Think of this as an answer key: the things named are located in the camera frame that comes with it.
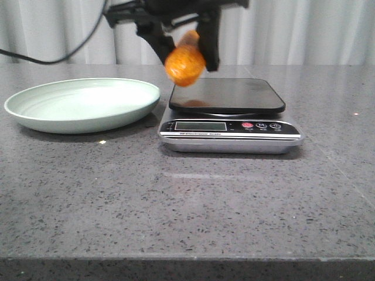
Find orange corn cob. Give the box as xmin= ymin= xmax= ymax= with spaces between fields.
xmin=164 ymin=30 xmax=206 ymax=87

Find black cable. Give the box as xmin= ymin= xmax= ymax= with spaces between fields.
xmin=0 ymin=0 xmax=108 ymax=65

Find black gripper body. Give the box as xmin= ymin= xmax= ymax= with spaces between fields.
xmin=104 ymin=0 xmax=249 ymax=28

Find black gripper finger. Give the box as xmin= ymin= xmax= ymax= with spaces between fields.
xmin=136 ymin=22 xmax=175 ymax=64
xmin=196 ymin=10 xmax=220 ymax=72

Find white curtain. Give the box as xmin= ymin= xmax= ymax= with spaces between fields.
xmin=1 ymin=1 xmax=374 ymax=65

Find pale green plate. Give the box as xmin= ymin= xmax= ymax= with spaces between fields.
xmin=4 ymin=78 xmax=161 ymax=134

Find digital kitchen scale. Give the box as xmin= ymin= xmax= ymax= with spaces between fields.
xmin=158 ymin=78 xmax=305 ymax=155

